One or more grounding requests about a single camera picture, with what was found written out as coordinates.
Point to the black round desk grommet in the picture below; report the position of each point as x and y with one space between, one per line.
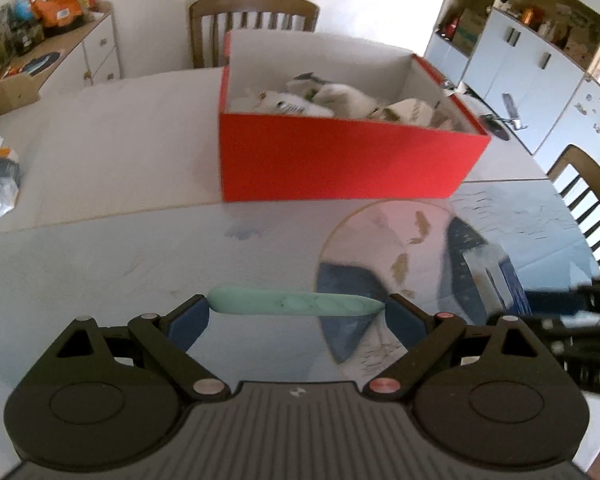
497 127

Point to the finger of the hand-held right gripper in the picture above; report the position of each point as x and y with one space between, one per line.
570 329
555 301

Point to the red cardboard box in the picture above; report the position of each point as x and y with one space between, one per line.
340 160

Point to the brown wooden chair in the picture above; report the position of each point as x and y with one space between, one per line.
255 4
587 162

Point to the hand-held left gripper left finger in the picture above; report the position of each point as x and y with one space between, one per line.
187 322

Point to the mint green stick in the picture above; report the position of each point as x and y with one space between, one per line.
290 302

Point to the white dark-blue packet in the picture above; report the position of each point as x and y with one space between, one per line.
330 92

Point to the white sideboard cabinet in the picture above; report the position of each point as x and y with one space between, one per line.
100 40

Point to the dark bottle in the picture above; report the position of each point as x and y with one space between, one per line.
30 35

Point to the cardboard carton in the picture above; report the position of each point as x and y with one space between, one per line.
467 30

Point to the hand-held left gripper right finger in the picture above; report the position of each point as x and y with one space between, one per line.
405 320

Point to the clear packet dark contents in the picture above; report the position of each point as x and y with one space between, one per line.
2 180

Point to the purple flat tool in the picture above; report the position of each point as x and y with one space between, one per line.
509 105

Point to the beige cardboard tray box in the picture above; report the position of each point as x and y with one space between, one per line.
10 92

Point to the blue oval plate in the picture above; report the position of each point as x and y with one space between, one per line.
42 62

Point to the white crumpled packet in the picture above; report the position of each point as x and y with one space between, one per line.
275 104

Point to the white wall cabinet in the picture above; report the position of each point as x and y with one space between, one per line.
520 60

